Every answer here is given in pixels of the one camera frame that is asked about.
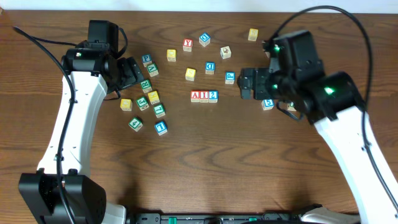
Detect blue 2 block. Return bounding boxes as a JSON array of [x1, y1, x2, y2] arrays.
[[209, 90, 218, 103]]

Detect red I block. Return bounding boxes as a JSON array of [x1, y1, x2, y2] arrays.
[[200, 90, 209, 103]]

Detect red A block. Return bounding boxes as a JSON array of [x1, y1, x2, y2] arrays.
[[190, 90, 200, 103]]

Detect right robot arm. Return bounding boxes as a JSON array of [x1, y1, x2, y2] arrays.
[[238, 68, 397, 223]]

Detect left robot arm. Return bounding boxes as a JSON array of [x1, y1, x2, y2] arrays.
[[18, 48, 144, 223]]

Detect blue 5 block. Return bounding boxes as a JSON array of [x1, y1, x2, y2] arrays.
[[261, 99, 275, 111]]

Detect green R block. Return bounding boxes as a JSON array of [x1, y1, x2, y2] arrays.
[[141, 80, 152, 93]]

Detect blue P block left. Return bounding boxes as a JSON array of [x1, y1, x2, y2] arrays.
[[141, 54, 152, 67]]

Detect green V block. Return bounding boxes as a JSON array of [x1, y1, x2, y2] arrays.
[[147, 63, 159, 77]]

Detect yellow G block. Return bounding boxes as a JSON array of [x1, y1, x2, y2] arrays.
[[120, 98, 133, 111]]

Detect green J block left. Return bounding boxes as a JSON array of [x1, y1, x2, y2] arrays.
[[136, 96, 149, 111]]

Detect green j block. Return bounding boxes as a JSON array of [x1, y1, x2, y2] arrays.
[[287, 102, 296, 111], [136, 96, 149, 111]]

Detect plain picture block centre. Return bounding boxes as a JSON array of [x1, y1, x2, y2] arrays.
[[220, 46, 231, 59]]

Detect green J block right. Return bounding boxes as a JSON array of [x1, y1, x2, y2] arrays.
[[287, 102, 296, 111]]

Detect yellow S block top right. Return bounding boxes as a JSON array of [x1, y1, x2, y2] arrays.
[[248, 28, 259, 42]]

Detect yellow s block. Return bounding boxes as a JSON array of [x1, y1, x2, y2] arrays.
[[185, 68, 196, 82], [248, 28, 259, 42]]

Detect blue D block middle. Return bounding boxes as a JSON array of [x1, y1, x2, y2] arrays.
[[205, 62, 215, 75]]

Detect blue d block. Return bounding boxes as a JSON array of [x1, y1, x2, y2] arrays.
[[199, 32, 211, 47], [205, 62, 215, 75]]

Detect green L block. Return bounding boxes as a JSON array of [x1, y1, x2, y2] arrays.
[[154, 103, 165, 118]]

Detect green 4 block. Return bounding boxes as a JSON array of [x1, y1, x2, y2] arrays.
[[128, 117, 143, 132]]

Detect yellow S block middle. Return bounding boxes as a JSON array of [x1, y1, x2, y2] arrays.
[[185, 68, 196, 82]]

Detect blue T block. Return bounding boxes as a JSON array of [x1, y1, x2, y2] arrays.
[[154, 121, 168, 136]]

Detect blue D block top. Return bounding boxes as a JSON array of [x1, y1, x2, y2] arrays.
[[199, 32, 211, 47]]

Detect red Y block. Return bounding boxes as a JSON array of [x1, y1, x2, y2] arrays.
[[183, 39, 193, 52]]

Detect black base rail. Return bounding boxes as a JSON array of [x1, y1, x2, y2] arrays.
[[126, 212, 361, 224]]

